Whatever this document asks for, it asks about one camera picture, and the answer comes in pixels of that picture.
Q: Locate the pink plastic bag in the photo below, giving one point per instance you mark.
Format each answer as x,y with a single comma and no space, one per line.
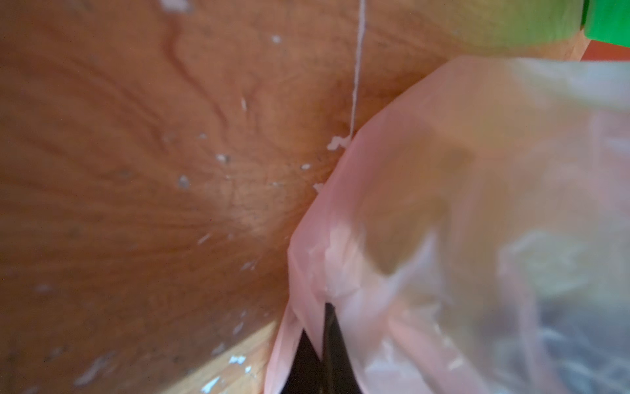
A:
474,237

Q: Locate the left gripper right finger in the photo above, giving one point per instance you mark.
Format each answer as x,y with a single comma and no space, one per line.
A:
338,376

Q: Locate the green plastic basket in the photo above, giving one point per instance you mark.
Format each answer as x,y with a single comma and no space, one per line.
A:
607,21

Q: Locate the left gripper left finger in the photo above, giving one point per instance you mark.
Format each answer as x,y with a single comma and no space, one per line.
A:
306,374

